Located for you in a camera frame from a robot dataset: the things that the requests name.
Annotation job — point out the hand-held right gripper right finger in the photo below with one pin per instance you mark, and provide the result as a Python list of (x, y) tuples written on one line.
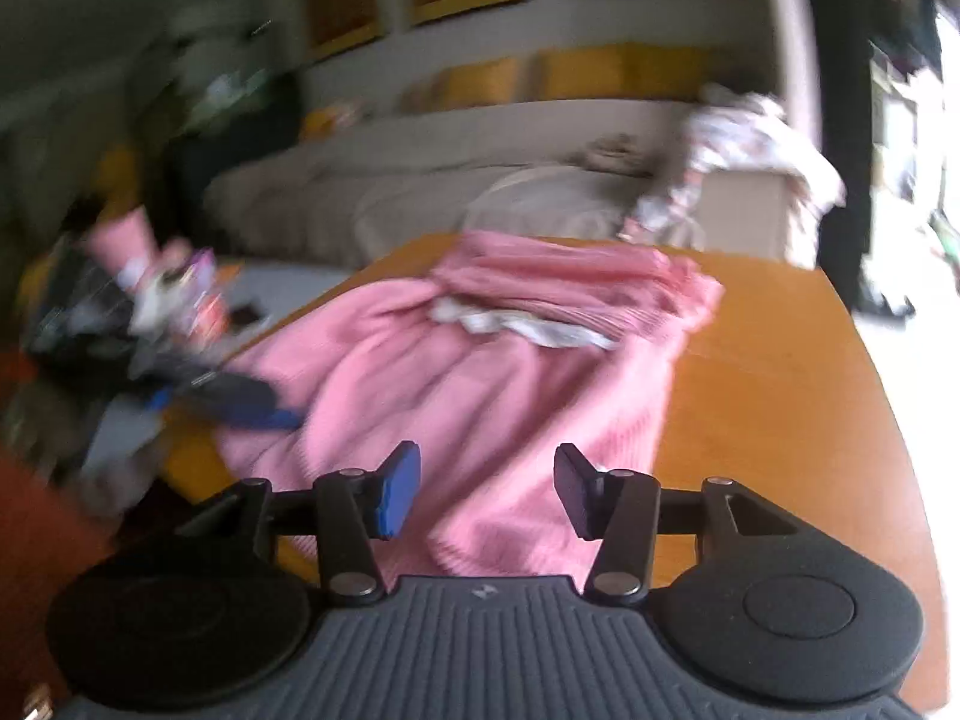
[(574, 495)]

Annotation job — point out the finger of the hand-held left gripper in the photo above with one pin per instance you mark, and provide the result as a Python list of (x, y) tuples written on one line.
[(255, 405)]

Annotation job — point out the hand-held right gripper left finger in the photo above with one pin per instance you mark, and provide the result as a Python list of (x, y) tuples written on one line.
[(394, 495)]

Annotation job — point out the pink knit sweater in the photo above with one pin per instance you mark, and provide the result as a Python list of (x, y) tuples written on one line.
[(450, 390)]

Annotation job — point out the row of hanging clothes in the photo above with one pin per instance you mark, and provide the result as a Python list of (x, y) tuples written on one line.
[(900, 0)]

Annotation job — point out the white side table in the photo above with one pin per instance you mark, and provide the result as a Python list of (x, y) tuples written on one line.
[(300, 292)]

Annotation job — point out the colourful packet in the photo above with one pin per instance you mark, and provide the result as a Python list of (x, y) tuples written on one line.
[(204, 292)]

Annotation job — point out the dark cabinet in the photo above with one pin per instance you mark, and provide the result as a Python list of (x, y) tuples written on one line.
[(232, 165)]

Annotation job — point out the beige sofa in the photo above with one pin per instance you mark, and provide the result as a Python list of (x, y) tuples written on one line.
[(450, 142)]

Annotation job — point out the crumpled beige cloth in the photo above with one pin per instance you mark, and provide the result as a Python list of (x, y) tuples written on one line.
[(611, 154)]

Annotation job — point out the yellow sofa cushion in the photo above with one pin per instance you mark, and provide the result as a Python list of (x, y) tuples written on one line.
[(667, 71), (487, 82), (581, 75)]

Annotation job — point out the floral blanket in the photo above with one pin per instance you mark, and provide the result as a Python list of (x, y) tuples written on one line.
[(742, 135)]

